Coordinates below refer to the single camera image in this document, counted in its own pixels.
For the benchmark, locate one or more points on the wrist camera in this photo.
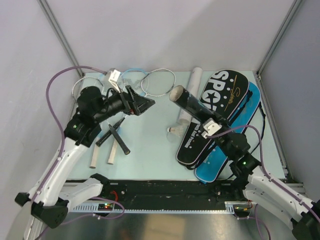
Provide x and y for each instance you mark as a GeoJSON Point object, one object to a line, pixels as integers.
{"type": "Point", "coordinates": [113, 77]}
{"type": "Point", "coordinates": [210, 127]}

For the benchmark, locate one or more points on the black shuttlecock tube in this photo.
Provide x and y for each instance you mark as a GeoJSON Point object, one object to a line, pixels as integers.
{"type": "Point", "coordinates": [186, 101]}

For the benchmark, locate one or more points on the blue racket right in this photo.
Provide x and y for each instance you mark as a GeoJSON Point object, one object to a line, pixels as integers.
{"type": "Point", "coordinates": [122, 82]}

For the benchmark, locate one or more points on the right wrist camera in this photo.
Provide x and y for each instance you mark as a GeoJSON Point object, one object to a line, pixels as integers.
{"type": "Point", "coordinates": [210, 127]}

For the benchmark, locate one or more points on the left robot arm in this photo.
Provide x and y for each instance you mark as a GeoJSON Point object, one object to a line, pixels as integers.
{"type": "Point", "coordinates": [48, 203]}

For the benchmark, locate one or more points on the blue racket left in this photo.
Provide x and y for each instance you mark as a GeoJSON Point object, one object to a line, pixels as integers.
{"type": "Point", "coordinates": [95, 153]}

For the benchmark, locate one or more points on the white shuttlecock tube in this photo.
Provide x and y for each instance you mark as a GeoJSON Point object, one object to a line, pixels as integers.
{"type": "Point", "coordinates": [184, 118]}

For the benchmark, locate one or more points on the feather shuttlecock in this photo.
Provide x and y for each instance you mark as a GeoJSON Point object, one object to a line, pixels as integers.
{"type": "Point", "coordinates": [176, 131]}

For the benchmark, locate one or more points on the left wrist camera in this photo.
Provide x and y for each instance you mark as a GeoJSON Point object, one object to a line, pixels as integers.
{"type": "Point", "coordinates": [113, 77]}

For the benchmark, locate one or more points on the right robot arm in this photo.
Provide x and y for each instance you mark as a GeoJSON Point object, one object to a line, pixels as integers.
{"type": "Point", "coordinates": [299, 213]}

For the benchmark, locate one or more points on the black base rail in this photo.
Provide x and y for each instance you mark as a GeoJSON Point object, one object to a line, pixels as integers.
{"type": "Point", "coordinates": [172, 195]}

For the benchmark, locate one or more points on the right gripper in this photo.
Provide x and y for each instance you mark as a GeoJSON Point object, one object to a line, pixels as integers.
{"type": "Point", "coordinates": [224, 123]}

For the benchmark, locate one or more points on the black sport racket bag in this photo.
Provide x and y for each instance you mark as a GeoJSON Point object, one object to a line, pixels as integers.
{"type": "Point", "coordinates": [223, 93]}

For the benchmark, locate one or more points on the blue racket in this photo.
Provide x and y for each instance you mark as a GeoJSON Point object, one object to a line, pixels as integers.
{"type": "Point", "coordinates": [122, 82]}
{"type": "Point", "coordinates": [95, 153]}

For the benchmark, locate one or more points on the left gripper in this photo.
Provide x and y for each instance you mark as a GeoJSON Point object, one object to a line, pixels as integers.
{"type": "Point", "coordinates": [132, 101]}

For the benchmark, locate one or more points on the blue racket bag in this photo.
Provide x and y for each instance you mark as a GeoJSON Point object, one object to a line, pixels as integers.
{"type": "Point", "coordinates": [215, 160]}

